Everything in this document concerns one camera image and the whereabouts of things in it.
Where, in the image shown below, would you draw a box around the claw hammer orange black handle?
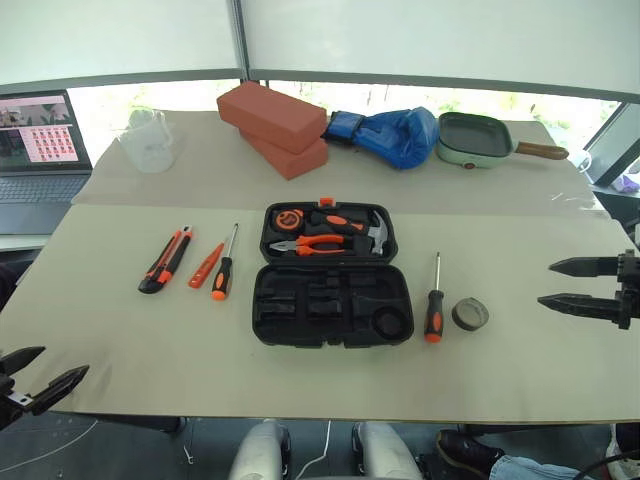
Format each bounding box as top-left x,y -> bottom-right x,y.
307,208 -> 392,257

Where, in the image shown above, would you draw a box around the grey black tape roll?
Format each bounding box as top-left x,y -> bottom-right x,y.
451,296 -> 490,332

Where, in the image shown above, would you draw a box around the blue boxing glove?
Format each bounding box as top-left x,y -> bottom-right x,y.
321,106 -> 440,171

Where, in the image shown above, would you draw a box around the white charger cable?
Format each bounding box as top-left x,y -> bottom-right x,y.
569,148 -> 594,174

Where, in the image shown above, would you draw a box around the beige paper table sheet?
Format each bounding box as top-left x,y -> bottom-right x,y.
71,109 -> 609,217
0,202 -> 640,426

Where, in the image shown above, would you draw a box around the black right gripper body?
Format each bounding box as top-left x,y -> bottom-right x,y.
617,248 -> 640,331

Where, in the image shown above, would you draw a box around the orange black utility knife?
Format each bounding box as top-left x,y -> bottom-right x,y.
137,224 -> 195,295

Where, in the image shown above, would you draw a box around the large orange black screwdriver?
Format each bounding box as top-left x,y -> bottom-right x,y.
423,251 -> 445,344

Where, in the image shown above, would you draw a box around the silver robot thigh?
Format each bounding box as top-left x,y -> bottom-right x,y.
228,418 -> 292,480
351,422 -> 424,480

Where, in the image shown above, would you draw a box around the silver robot left thigh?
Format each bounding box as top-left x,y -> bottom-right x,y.
228,418 -> 292,480

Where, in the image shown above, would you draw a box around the grey window frame post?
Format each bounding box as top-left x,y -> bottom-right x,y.
231,0 -> 251,81

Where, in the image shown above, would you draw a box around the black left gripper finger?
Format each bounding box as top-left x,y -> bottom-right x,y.
0,345 -> 47,377
28,364 -> 91,417

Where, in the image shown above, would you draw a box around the slim orange black screwdriver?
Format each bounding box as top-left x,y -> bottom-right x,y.
210,222 -> 240,302

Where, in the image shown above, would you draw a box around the clear plastic measuring cup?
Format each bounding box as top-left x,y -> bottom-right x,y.
116,107 -> 176,175

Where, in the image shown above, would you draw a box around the red foam brick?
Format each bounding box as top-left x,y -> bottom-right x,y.
239,127 -> 330,182
216,81 -> 328,155

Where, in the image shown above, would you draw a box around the small orange utility knife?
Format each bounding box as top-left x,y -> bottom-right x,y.
187,241 -> 226,290

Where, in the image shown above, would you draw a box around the green electric frying pan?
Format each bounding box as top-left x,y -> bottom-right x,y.
437,111 -> 570,172

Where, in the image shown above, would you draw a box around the thin white cord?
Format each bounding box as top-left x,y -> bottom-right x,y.
294,420 -> 334,480

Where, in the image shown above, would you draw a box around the black shoe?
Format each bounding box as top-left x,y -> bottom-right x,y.
434,429 -> 506,479

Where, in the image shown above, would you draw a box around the orange handled pliers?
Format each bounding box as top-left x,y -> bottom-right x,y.
269,233 -> 347,257

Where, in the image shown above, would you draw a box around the orange black tape measure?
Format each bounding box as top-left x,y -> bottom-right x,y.
272,208 -> 306,234

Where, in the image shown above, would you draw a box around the dark grey laptop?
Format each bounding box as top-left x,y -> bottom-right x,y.
0,89 -> 95,236

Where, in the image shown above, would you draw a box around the silver robot right thigh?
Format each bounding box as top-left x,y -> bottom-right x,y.
351,422 -> 424,480

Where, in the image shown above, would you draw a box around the blue jeans leg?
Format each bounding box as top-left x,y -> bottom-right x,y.
488,454 -> 581,480

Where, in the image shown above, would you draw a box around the black framed monitor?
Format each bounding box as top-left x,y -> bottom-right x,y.
582,102 -> 640,189

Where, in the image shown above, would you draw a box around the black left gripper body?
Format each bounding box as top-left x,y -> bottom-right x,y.
0,372 -> 35,432

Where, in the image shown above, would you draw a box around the black tool case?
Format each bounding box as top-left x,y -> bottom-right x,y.
251,197 -> 417,350

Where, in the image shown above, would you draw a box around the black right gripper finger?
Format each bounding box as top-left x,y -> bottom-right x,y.
537,293 -> 622,321
548,255 -> 621,280

